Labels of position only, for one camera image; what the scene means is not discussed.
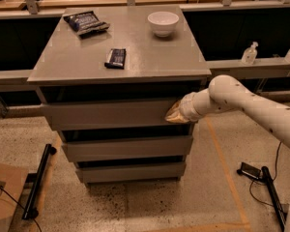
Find grey top drawer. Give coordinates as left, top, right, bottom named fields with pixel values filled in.
left=42, top=98, right=177, bottom=131

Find grey drawer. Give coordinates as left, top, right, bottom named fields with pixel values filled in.
left=75, top=161, right=186, bottom=183
left=62, top=135, right=193, bottom=162
left=42, top=98, right=177, bottom=131

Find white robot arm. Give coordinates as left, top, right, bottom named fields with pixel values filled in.
left=165, top=75, right=290, bottom=232

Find grey middle drawer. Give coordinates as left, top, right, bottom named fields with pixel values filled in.
left=62, top=135, right=193, bottom=162

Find grey bottom drawer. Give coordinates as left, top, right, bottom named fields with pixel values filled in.
left=75, top=161, right=186, bottom=183

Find grey drawer cabinet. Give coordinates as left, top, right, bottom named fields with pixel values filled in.
left=28, top=6, right=211, bottom=184

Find clear sanitizer pump bottle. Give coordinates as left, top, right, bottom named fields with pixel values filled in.
left=241, top=42, right=258, bottom=65

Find small dark snack packet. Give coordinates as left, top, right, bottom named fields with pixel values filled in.
left=104, top=48, right=126, bottom=70

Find white ceramic bowl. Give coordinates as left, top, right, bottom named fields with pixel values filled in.
left=147, top=12, right=179, bottom=37

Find black floor stand right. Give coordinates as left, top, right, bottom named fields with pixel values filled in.
left=237, top=162, right=287, bottom=230

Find dark blue chip bag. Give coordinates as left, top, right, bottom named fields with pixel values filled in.
left=64, top=11, right=110, bottom=36

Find black floor bar left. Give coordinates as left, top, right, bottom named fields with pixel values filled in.
left=22, top=144, right=57, bottom=220

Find cardboard box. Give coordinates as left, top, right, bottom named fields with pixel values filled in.
left=0, top=163, right=28, bottom=232

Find black floor cable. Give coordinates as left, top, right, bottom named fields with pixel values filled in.
left=248, top=141, right=283, bottom=208

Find grey metal rail shelf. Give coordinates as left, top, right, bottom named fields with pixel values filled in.
left=0, top=57, right=290, bottom=92

